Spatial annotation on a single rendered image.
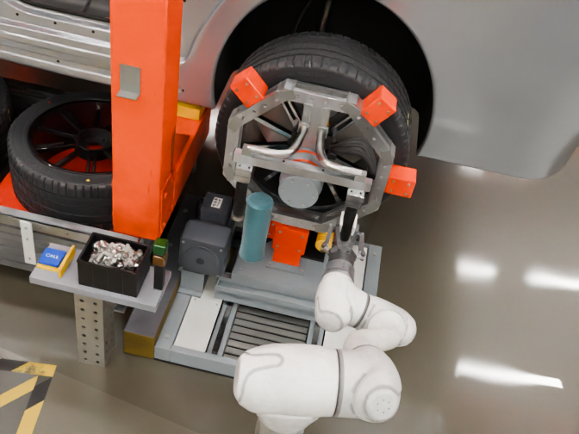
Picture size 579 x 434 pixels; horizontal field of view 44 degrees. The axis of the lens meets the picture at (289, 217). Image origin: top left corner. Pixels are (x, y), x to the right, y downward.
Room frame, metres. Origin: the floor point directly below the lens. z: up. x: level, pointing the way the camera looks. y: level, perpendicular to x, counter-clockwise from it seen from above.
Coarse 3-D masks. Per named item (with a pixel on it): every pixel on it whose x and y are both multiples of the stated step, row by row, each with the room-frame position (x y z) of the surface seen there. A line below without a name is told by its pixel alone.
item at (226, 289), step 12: (240, 228) 2.28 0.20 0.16; (240, 240) 2.19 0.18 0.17; (228, 264) 2.07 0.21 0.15; (228, 276) 1.98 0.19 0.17; (216, 288) 1.92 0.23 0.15; (228, 288) 1.92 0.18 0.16; (240, 288) 1.95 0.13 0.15; (252, 288) 1.96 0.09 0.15; (264, 288) 1.97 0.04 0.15; (228, 300) 1.92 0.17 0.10; (240, 300) 1.92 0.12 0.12; (252, 300) 1.92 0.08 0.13; (264, 300) 1.91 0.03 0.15; (276, 300) 1.91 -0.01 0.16; (288, 300) 1.94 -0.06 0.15; (300, 300) 1.95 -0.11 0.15; (312, 300) 1.96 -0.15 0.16; (276, 312) 1.91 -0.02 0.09; (288, 312) 1.91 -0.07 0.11; (300, 312) 1.91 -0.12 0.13; (312, 312) 1.91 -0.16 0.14
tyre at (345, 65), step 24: (264, 48) 2.17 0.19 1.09; (288, 48) 2.09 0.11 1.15; (312, 48) 2.08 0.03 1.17; (336, 48) 2.09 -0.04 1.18; (360, 48) 2.16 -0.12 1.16; (264, 72) 1.99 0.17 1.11; (288, 72) 1.98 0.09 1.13; (312, 72) 1.98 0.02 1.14; (336, 72) 1.97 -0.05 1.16; (360, 72) 2.00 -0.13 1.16; (384, 72) 2.11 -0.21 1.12; (360, 96) 1.97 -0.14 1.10; (216, 120) 2.01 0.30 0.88; (384, 120) 1.96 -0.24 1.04; (408, 120) 2.07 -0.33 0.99; (216, 144) 1.99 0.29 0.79; (408, 144) 1.99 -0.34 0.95; (264, 192) 1.98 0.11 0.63; (384, 192) 1.96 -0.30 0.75
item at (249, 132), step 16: (288, 112) 2.00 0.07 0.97; (256, 128) 2.19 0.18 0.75; (272, 128) 2.00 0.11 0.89; (336, 128) 2.00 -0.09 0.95; (240, 144) 1.99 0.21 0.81; (256, 144) 2.01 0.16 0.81; (272, 144) 2.00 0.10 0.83; (288, 144) 2.00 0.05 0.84; (336, 160) 1.99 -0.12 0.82; (256, 176) 2.00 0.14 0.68; (272, 176) 2.00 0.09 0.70; (272, 192) 1.99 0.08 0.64; (336, 192) 1.99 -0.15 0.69; (320, 208) 1.97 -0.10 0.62
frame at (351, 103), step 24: (288, 96) 1.89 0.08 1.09; (312, 96) 1.89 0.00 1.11; (336, 96) 1.91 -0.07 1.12; (240, 120) 1.90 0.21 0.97; (360, 120) 1.89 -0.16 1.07; (384, 144) 1.88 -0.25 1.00; (384, 168) 1.88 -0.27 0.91; (288, 216) 1.89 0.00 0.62; (312, 216) 1.93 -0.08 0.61; (336, 216) 1.89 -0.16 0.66; (360, 216) 1.88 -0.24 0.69
